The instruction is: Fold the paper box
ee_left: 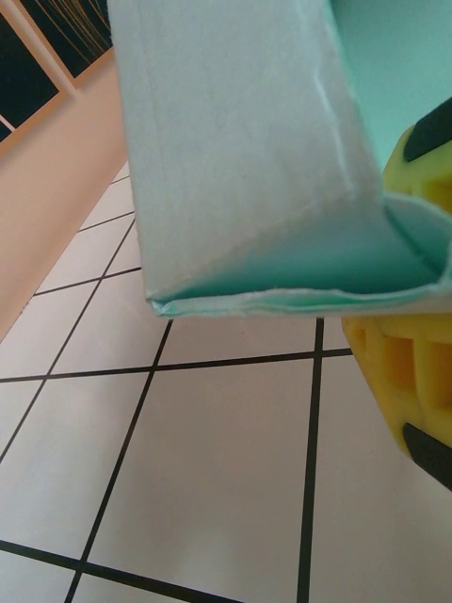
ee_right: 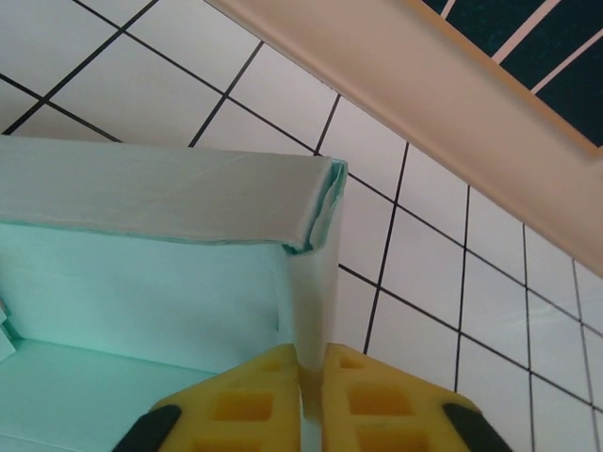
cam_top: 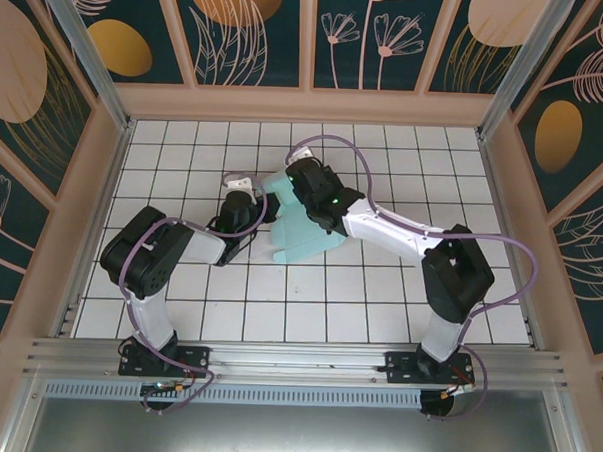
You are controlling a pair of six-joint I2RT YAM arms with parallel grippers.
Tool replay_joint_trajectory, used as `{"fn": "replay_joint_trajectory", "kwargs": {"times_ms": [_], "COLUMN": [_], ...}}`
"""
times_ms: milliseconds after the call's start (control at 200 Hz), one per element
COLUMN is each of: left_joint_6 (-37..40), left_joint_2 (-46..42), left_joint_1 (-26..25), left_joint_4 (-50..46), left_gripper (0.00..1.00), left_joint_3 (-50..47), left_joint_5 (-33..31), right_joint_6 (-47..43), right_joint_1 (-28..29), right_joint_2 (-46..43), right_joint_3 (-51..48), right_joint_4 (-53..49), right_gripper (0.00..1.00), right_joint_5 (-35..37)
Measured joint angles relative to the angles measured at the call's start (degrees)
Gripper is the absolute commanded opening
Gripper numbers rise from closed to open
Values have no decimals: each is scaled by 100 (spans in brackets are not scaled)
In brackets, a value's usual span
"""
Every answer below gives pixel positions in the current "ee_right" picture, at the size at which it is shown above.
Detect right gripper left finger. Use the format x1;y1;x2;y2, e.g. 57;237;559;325
111;343;303;452

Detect light blue paper box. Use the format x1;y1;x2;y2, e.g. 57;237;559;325
0;135;351;452

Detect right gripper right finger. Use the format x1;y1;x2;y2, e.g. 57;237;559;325
320;343;515;452

